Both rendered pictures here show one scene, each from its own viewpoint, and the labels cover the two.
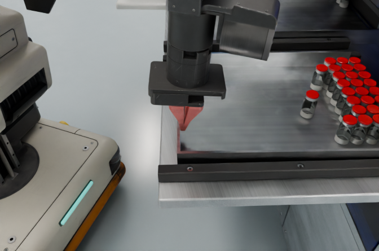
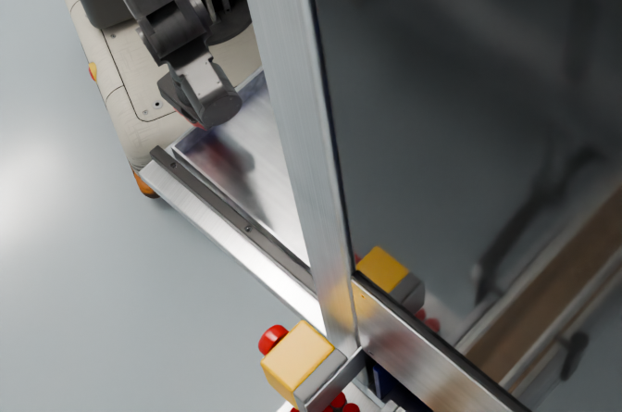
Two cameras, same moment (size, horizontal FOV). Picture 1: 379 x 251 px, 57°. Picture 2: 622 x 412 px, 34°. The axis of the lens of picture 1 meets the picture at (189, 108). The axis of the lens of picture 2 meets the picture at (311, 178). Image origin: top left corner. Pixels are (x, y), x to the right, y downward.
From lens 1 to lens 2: 1.11 m
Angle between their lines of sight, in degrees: 39
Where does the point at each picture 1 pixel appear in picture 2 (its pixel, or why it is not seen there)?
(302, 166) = (248, 230)
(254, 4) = (197, 81)
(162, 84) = (169, 86)
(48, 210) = not seen: hidden behind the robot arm
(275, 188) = (220, 230)
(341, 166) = (275, 255)
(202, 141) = (219, 150)
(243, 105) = not seen: hidden behind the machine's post
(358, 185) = (279, 281)
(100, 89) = not seen: outside the picture
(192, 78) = (182, 97)
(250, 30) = (193, 97)
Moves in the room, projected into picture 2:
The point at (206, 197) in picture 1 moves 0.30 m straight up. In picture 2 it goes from (168, 196) to (111, 69)
